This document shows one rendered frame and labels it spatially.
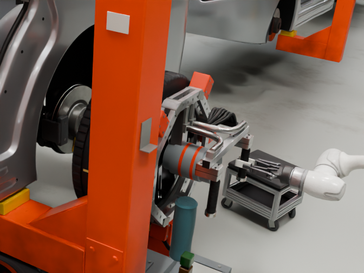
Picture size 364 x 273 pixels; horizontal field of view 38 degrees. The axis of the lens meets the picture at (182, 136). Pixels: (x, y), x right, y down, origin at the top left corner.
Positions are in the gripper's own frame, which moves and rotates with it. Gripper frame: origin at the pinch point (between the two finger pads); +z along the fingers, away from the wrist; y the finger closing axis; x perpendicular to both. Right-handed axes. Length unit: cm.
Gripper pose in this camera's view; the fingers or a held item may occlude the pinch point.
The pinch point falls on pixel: (244, 162)
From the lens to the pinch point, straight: 220.9
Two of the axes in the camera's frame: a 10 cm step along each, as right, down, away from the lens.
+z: -9.0, -2.6, 3.6
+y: 4.3, -3.2, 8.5
